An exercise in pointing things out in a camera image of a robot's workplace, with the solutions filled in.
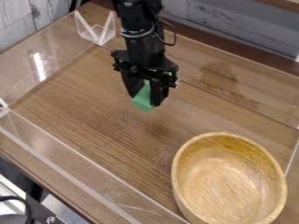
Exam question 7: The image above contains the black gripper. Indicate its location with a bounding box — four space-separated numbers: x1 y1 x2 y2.
111 31 179 107

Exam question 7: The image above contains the green rectangular block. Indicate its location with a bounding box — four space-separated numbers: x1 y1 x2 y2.
132 81 155 112

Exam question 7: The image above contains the clear acrylic enclosure wall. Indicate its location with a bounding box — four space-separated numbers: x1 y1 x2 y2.
0 99 188 224

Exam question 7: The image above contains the black cable at corner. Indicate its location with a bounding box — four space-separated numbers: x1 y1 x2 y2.
0 195 33 224

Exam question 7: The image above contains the clear acrylic corner bracket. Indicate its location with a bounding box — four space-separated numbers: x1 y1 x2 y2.
73 11 116 46

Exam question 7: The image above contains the brown wooden bowl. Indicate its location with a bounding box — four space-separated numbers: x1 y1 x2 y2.
171 132 287 224

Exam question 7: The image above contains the black metal table bracket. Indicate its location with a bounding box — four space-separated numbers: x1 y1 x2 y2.
25 198 65 224

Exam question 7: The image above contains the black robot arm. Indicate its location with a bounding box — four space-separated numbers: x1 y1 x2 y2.
111 0 179 107

